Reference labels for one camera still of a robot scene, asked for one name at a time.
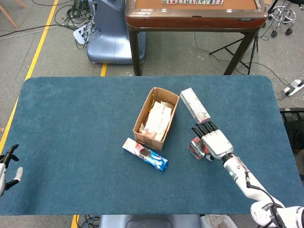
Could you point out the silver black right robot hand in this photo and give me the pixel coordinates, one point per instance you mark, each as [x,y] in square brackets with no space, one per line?
[217,142]

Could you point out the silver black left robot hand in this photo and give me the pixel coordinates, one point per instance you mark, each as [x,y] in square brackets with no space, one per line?
[2,171]

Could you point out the clear red black small box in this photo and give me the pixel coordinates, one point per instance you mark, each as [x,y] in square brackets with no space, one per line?
[196,147]

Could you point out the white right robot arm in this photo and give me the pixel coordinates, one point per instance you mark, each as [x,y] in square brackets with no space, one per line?
[240,177]

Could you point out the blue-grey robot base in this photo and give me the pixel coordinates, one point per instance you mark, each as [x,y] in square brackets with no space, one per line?
[111,40]

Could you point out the white floral toothpaste box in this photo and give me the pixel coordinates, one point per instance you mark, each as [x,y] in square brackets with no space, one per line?
[193,104]

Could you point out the blue cookie package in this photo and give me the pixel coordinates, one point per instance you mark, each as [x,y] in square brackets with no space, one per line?
[152,159]

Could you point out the open cardboard box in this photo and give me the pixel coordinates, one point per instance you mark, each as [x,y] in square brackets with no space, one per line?
[147,140]

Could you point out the white snack packets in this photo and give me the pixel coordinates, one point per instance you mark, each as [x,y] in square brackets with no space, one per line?
[158,118]

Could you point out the blue felt table mat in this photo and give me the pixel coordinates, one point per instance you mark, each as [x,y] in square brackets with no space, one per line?
[71,142]

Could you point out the black equipment crate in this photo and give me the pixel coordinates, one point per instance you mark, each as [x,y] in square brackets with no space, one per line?
[292,128]

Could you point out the crumpled white plastic bag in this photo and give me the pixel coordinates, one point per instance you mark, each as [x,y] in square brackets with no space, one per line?
[218,221]

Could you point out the black tripod stand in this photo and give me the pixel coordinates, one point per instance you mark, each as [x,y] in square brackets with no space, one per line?
[247,57]

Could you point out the white power strip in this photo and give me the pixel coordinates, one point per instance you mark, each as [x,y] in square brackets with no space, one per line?
[293,87]
[79,34]

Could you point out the grey robot torso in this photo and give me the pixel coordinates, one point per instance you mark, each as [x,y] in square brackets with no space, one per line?
[147,222]

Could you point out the brown mahjong table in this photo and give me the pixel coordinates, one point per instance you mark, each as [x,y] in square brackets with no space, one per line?
[190,21]

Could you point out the black stool chrome base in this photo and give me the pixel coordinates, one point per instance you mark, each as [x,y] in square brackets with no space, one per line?
[283,16]

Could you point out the face-up mahjong tile row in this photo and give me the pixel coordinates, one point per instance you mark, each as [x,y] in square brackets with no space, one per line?
[190,2]

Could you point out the white chair wooden legs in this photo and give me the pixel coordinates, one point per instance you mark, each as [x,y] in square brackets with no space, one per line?
[10,16]

